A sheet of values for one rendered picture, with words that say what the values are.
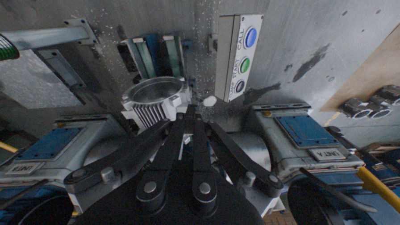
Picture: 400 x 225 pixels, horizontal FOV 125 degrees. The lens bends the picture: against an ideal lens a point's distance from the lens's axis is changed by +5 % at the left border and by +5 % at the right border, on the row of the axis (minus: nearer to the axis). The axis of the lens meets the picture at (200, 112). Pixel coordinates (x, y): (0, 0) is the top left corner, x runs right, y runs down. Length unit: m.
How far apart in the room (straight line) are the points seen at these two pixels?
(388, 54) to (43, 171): 2.78
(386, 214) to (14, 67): 1.26
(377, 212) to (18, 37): 1.04
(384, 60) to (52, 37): 2.54
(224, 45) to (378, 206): 0.65
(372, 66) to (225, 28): 2.13
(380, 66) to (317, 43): 1.69
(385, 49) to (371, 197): 1.76
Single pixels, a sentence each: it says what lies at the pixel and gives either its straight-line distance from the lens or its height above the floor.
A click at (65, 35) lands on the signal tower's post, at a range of 0.59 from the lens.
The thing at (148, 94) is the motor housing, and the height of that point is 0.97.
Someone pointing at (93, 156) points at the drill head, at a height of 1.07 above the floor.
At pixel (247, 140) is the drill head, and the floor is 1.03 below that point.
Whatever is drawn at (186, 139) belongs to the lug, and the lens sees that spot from 0.40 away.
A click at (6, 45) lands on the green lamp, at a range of 0.48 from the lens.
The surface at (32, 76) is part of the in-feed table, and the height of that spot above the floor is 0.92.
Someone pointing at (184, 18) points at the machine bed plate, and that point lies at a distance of 0.51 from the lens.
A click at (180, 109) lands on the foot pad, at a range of 0.31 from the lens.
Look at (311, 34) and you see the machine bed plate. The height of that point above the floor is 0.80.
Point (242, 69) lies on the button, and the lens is 0.26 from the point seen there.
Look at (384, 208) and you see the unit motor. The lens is 0.69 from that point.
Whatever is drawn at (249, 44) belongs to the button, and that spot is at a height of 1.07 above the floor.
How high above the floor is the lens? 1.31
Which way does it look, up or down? 48 degrees down
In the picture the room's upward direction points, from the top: 178 degrees clockwise
